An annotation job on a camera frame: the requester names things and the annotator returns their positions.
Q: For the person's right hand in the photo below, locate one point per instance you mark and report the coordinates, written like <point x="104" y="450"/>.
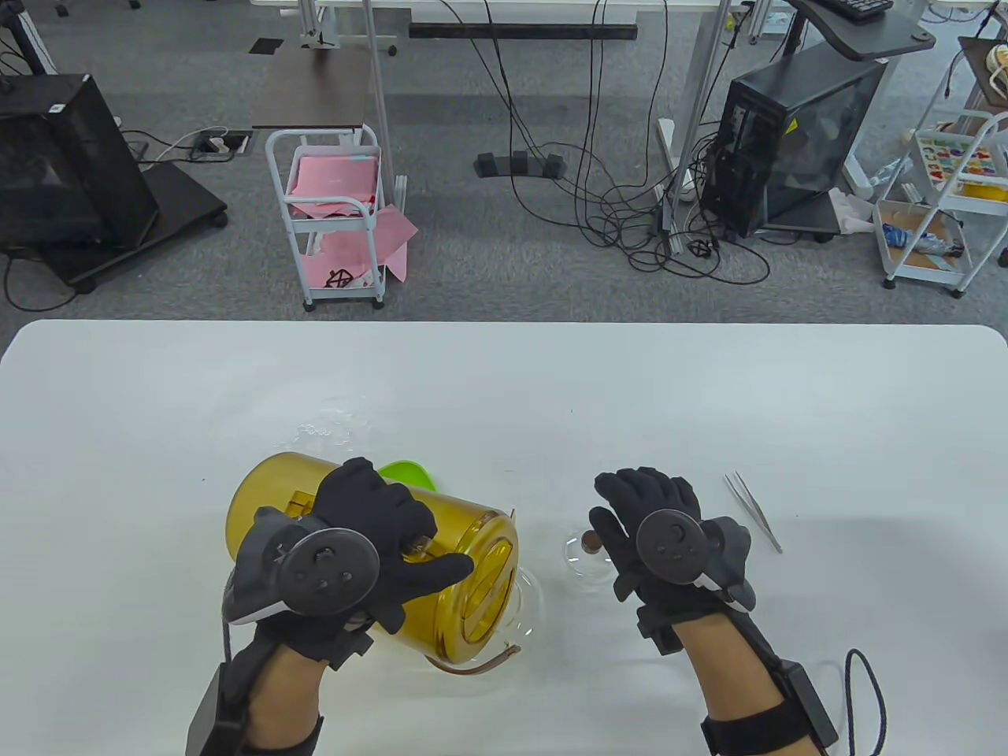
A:
<point x="622" y="543"/>

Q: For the person's left hand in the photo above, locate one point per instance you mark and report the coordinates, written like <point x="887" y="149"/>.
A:
<point x="362" y="504"/>

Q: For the glass lid with wooden knob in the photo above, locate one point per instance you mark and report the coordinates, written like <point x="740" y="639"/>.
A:
<point x="579" y="561"/>

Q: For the green plastic bowl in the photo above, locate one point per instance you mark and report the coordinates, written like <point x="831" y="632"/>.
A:
<point x="409" y="475"/>

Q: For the yellow plastic pitcher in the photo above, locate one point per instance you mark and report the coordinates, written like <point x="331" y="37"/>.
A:
<point x="268" y="504"/>

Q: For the metal tweezers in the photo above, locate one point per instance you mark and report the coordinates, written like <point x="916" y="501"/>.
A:
<point x="754" y="512"/>

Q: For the person's left forearm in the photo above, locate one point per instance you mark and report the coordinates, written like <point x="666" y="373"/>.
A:
<point x="287" y="693"/>

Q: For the person's right forearm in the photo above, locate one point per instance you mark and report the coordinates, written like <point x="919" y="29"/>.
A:
<point x="732" y="677"/>

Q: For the right hand controller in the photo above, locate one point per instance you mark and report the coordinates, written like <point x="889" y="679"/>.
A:
<point x="669" y="543"/>

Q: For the hand controller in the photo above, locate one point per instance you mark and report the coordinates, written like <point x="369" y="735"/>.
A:
<point x="327" y="571"/>
<point x="669" y="543"/>

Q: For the left hand controller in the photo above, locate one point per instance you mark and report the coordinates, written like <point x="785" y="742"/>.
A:
<point x="327" y="571"/>

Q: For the white trolley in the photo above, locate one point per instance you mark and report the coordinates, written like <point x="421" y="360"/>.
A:
<point x="346" y="297"/>
<point x="929" y="274"/>

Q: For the right wrist sensor band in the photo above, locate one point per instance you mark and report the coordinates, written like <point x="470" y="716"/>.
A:
<point x="803" y="701"/>

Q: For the wrist sensor band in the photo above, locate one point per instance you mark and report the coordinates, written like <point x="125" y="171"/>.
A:
<point x="220" y="709"/>
<point x="803" y="701"/>

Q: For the left wrist sensor band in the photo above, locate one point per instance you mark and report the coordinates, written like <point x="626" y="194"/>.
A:
<point x="220" y="709"/>

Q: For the pink paper sheet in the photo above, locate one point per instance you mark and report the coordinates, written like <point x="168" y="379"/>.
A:
<point x="394" y="232"/>

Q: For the pink paper stack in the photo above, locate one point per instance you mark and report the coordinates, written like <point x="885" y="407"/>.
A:
<point x="331" y="177"/>

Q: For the black rolling stand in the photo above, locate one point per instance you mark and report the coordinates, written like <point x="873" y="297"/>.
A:
<point x="185" y="201"/>

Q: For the black desk foot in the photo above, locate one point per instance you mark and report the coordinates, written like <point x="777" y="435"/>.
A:
<point x="520" y="164"/>

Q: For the floor outlet box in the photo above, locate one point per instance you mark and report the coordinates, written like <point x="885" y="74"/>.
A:
<point x="224" y="143"/>

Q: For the white plastic bag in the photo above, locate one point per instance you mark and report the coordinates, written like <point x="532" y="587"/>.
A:
<point x="850" y="216"/>

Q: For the white power strip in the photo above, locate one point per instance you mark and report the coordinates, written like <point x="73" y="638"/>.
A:
<point x="665" y="138"/>

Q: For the dark brown side table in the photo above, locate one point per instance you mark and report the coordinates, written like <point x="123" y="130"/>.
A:
<point x="315" y="90"/>

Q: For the blue cloth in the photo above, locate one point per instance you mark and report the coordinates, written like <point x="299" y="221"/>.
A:
<point x="906" y="236"/>

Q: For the black glass-sided computer tower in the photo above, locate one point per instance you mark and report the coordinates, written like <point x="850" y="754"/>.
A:
<point x="787" y="134"/>

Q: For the black mesh computer tower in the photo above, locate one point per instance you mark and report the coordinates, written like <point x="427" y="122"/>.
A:
<point x="63" y="173"/>

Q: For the black desk crossbar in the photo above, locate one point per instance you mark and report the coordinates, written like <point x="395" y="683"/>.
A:
<point x="520" y="31"/>

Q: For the yellow bowl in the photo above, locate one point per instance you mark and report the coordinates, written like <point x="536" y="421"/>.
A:
<point x="984" y="190"/>

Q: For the colourful puzzle board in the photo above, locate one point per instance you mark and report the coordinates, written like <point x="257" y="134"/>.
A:
<point x="957" y="157"/>

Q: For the black standing desk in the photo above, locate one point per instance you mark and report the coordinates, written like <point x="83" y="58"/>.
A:
<point x="866" y="39"/>

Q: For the black keyboard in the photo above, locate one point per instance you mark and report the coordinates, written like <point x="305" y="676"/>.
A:
<point x="858" y="6"/>

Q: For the wooden table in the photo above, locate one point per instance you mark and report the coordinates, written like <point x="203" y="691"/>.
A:
<point x="972" y="71"/>

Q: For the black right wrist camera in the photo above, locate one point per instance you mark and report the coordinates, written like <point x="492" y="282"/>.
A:
<point x="660" y="634"/>

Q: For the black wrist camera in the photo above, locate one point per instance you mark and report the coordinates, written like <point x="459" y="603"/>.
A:
<point x="660" y="634"/>
<point x="350" y="646"/>

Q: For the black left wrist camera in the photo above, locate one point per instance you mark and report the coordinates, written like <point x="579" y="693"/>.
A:
<point x="350" y="646"/>

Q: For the white desk frame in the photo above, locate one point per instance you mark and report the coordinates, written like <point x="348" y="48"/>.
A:
<point x="378" y="94"/>

